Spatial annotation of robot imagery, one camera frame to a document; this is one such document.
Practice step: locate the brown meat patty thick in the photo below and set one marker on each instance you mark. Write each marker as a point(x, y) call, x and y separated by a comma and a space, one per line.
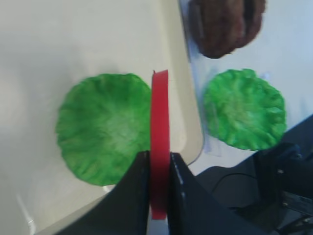
point(229, 24)

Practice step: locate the white rectangular metal tray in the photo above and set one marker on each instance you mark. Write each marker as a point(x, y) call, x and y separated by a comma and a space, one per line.
point(46, 47)

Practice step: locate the green lettuce leaf standing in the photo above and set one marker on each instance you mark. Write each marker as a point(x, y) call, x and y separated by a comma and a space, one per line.
point(244, 111)

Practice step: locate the green lettuce leaf on tray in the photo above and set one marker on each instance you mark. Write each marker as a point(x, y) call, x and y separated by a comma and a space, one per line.
point(102, 124)

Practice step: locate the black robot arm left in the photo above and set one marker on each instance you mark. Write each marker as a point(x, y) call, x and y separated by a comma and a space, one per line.
point(284, 180)

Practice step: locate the red tomato slice thin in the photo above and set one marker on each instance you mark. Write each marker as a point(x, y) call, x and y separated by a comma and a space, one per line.
point(159, 145)

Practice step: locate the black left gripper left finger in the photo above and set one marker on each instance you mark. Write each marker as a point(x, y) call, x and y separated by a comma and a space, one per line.
point(124, 210)

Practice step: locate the brown meat patty thin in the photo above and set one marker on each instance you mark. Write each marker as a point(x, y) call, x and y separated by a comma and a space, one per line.
point(196, 23)

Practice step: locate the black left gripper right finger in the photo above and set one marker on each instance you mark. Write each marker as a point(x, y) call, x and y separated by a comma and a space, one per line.
point(192, 210)

